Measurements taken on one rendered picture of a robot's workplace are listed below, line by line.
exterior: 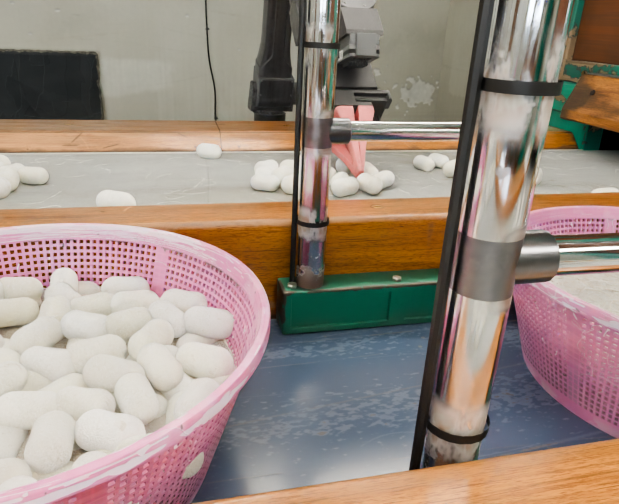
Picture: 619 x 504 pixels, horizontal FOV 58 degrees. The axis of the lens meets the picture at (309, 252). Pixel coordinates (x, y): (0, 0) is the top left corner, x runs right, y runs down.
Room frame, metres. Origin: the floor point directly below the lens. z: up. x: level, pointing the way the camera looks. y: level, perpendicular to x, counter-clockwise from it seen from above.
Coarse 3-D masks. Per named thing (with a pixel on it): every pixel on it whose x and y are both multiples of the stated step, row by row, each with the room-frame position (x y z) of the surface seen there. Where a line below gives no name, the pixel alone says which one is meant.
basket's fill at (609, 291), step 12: (564, 276) 0.42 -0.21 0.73; (576, 276) 0.41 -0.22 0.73; (588, 276) 0.42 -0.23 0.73; (600, 276) 0.41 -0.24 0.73; (612, 276) 0.41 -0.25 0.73; (564, 288) 0.39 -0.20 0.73; (576, 288) 0.39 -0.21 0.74; (588, 288) 0.39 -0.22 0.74; (600, 288) 0.39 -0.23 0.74; (612, 288) 0.38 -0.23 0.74; (588, 300) 0.38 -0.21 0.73; (600, 300) 0.38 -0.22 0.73; (612, 300) 0.38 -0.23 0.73; (612, 312) 0.35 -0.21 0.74
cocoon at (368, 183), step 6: (360, 174) 0.61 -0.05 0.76; (366, 174) 0.60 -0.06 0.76; (360, 180) 0.60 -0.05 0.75; (366, 180) 0.59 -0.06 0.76; (372, 180) 0.59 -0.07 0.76; (378, 180) 0.59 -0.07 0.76; (360, 186) 0.60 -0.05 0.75; (366, 186) 0.59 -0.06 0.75; (372, 186) 0.59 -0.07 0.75; (378, 186) 0.59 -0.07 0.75; (372, 192) 0.59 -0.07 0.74; (378, 192) 0.59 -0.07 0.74
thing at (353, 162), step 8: (336, 112) 0.65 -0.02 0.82; (344, 112) 0.65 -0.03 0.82; (352, 112) 0.65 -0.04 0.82; (352, 120) 0.64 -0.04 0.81; (376, 120) 0.70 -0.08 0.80; (336, 144) 0.67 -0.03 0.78; (344, 144) 0.68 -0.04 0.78; (352, 144) 0.63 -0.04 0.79; (336, 152) 0.66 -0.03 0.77; (344, 152) 0.66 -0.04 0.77; (352, 152) 0.63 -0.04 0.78; (344, 160) 0.65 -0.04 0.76; (352, 160) 0.63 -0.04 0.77; (360, 160) 0.62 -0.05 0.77; (352, 168) 0.63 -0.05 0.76; (360, 168) 0.62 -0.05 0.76
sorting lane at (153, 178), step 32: (32, 160) 0.67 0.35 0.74; (64, 160) 0.68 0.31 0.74; (96, 160) 0.68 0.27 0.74; (128, 160) 0.69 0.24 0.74; (160, 160) 0.70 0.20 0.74; (192, 160) 0.71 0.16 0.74; (224, 160) 0.72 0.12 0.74; (256, 160) 0.73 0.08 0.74; (384, 160) 0.76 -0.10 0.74; (544, 160) 0.82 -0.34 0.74; (576, 160) 0.83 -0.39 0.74; (608, 160) 0.84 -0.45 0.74; (32, 192) 0.54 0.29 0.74; (64, 192) 0.55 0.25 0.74; (96, 192) 0.55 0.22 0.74; (128, 192) 0.56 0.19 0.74; (160, 192) 0.56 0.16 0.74; (192, 192) 0.57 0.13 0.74; (224, 192) 0.57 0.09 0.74; (256, 192) 0.58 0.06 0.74; (384, 192) 0.61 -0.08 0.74; (416, 192) 0.61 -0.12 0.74; (448, 192) 0.62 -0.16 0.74; (544, 192) 0.64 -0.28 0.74; (576, 192) 0.65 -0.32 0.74
